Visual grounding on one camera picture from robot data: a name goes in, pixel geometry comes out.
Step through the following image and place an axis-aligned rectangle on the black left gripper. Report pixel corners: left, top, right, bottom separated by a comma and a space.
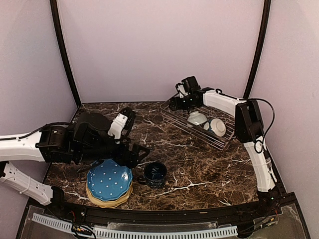
76, 134, 151, 169

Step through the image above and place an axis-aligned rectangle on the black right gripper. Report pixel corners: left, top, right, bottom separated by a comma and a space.
169, 95, 197, 111

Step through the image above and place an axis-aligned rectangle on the pale green ribbed bowl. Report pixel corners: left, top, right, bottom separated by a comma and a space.
187, 111, 207, 127

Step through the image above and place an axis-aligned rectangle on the dark blue mug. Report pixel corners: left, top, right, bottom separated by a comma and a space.
137, 161, 167, 189

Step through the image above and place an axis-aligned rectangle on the white blue bowl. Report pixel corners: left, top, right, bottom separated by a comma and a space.
208, 118, 226, 137

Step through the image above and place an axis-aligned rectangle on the blue dotted plate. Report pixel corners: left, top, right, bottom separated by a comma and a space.
86, 159, 133, 202

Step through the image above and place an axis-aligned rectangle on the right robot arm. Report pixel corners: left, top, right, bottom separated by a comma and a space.
161, 83, 279, 216

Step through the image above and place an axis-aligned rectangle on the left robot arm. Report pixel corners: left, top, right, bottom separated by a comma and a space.
0, 108, 150, 217

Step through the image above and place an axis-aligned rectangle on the small white cup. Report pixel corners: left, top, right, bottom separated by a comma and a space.
203, 122, 211, 131

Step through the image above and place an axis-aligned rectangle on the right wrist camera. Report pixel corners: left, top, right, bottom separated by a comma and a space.
175, 76, 201, 98

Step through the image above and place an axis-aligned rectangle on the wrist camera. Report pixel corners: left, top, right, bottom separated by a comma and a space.
108, 107, 136, 140
175, 76, 201, 98

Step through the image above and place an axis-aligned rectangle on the metal wire dish rack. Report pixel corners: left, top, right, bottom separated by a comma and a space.
159, 101, 235, 150

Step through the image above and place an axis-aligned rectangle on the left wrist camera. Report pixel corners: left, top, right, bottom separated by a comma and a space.
108, 107, 136, 140

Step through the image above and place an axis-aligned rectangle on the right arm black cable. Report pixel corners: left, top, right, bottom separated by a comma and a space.
251, 98, 276, 154

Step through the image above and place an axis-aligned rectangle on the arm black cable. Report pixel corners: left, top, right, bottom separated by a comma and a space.
251, 98, 276, 154
0, 121, 73, 142

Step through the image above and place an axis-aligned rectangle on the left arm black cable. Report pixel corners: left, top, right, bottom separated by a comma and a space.
0, 121, 73, 142

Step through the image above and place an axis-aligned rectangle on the white slotted cable duct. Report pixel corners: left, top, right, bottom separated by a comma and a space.
32, 213, 238, 239

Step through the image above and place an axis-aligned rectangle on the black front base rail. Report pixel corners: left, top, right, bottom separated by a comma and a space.
31, 193, 297, 229

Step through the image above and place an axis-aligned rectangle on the black right corner post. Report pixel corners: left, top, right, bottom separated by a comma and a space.
243, 0, 271, 99

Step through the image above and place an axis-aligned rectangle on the black corner post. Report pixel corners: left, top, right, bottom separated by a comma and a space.
243, 0, 271, 99
49, 0, 82, 108

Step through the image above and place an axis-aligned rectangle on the black left corner post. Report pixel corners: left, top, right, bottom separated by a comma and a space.
49, 0, 82, 108

